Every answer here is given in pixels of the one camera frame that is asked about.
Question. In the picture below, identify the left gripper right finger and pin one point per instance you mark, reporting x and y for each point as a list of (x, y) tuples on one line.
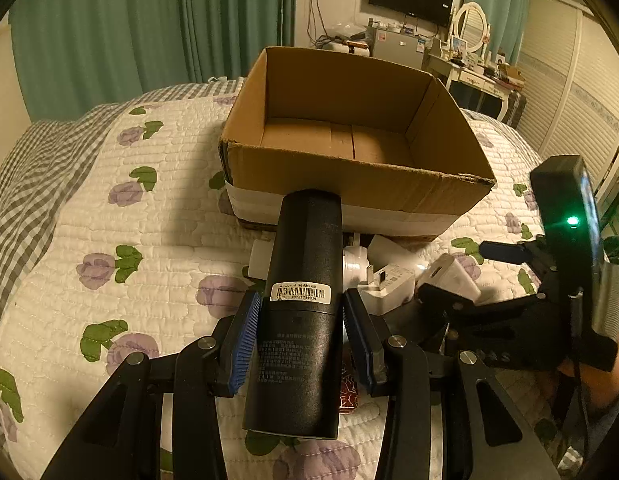
[(485, 436)]

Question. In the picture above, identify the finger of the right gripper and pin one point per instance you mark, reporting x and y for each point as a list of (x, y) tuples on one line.
[(519, 253)]

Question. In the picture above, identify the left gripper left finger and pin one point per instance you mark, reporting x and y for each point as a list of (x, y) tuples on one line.
[(118, 435)]

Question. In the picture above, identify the small white plug charger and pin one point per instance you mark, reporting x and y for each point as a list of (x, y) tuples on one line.
[(447, 273)]

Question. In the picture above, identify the large white power adapter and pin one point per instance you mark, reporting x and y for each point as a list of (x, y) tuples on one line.
[(389, 288)]

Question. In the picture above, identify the white handheld device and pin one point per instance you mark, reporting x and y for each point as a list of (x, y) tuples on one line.
[(356, 259)]

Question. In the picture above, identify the black cylindrical bottle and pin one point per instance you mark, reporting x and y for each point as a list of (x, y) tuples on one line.
[(295, 375)]

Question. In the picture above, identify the person's right hand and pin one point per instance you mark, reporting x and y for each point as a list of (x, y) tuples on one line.
[(602, 387)]

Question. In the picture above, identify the dark red small packet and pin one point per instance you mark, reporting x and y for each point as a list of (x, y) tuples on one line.
[(349, 390)]

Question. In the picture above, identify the white louvered wardrobe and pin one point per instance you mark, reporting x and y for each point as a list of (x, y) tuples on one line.
[(571, 72)]

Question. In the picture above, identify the brown cardboard box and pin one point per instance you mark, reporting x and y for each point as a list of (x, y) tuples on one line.
[(389, 140)]

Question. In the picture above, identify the white dressing table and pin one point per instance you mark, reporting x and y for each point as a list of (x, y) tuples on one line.
[(449, 73)]

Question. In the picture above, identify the white floral quilt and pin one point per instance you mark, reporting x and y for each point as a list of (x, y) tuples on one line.
[(147, 255)]

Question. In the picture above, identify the small grey refrigerator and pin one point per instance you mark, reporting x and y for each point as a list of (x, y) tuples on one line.
[(395, 47)]

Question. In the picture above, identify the white oval vanity mirror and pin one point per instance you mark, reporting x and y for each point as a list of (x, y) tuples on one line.
[(470, 25)]

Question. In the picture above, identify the white suitcase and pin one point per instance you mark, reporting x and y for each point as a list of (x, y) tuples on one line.
[(351, 47)]

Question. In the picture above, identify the grey checkered bed sheet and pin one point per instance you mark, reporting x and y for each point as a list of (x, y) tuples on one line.
[(47, 166)]

